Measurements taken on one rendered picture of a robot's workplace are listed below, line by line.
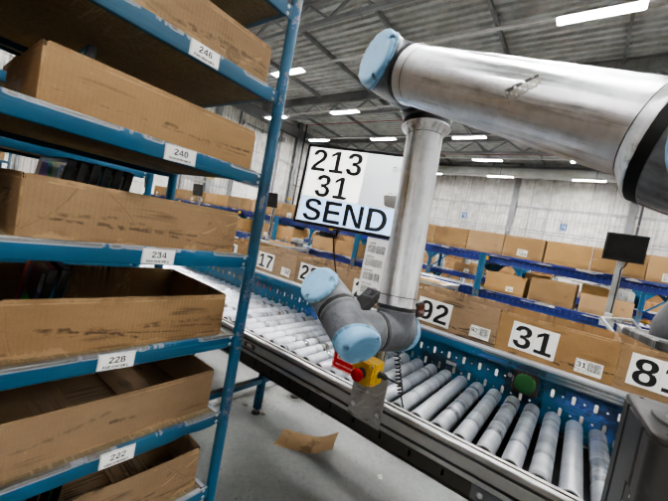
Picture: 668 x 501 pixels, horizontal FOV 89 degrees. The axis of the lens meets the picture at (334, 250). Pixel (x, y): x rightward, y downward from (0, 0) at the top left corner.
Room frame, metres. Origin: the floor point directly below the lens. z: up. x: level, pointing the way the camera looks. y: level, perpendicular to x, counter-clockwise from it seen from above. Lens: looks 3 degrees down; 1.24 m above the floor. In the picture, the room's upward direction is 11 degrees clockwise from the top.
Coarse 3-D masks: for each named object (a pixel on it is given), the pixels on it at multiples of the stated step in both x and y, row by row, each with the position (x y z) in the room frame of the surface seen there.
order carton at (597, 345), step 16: (512, 320) 1.37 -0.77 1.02; (528, 320) 1.33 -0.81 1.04; (544, 320) 1.54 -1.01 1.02; (560, 320) 1.51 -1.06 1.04; (496, 336) 1.39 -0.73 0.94; (560, 336) 1.27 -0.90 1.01; (576, 336) 1.24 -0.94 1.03; (592, 336) 1.21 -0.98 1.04; (608, 336) 1.40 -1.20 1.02; (512, 352) 1.35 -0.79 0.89; (560, 352) 1.26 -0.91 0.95; (576, 352) 1.23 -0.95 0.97; (592, 352) 1.20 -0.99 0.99; (608, 352) 1.18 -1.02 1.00; (560, 368) 1.25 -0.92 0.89; (608, 368) 1.17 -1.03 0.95; (608, 384) 1.17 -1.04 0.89
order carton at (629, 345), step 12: (624, 336) 1.38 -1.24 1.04; (624, 348) 1.16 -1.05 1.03; (636, 348) 1.14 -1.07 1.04; (648, 348) 1.33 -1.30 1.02; (624, 360) 1.15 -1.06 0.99; (624, 372) 1.15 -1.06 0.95; (612, 384) 1.17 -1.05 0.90; (624, 384) 1.14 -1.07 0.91; (648, 396) 1.11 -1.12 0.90; (660, 396) 1.09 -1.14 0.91
